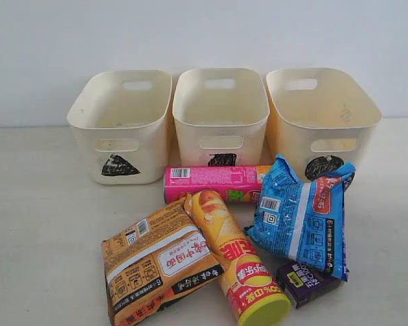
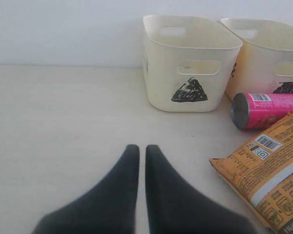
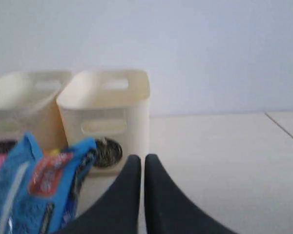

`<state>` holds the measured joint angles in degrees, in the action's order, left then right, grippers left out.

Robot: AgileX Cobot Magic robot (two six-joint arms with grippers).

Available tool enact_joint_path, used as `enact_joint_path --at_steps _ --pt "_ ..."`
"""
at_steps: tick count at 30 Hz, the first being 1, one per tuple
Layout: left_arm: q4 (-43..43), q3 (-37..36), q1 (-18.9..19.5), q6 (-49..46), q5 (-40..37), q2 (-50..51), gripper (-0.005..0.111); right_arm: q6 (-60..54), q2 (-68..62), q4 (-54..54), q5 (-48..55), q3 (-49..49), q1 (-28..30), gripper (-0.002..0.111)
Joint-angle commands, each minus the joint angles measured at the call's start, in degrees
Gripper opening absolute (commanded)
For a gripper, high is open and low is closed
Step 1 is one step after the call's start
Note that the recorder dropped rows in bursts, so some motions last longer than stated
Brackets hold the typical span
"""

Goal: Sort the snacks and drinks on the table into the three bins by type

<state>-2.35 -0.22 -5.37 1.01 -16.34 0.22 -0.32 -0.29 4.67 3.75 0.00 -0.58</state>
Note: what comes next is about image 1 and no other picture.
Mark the orange noodle packet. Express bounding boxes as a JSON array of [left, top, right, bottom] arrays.
[[101, 198, 224, 325]]

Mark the blue noodle packet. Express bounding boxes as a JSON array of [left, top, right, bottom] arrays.
[[243, 154, 356, 281]]

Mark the yellow chips can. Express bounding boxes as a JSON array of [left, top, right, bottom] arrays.
[[184, 190, 291, 325]]

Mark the purple juice carton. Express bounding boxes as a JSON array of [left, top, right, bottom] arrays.
[[275, 261, 341, 309]]

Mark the pink chips can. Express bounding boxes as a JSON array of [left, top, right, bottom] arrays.
[[163, 165, 271, 204]]

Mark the cream bin with square mark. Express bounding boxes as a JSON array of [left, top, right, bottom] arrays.
[[172, 68, 270, 166]]

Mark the cream bin with triangle mark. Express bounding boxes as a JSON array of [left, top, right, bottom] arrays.
[[67, 70, 173, 185]]

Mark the cream bin with circle mark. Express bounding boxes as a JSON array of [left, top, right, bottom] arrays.
[[265, 68, 382, 182]]

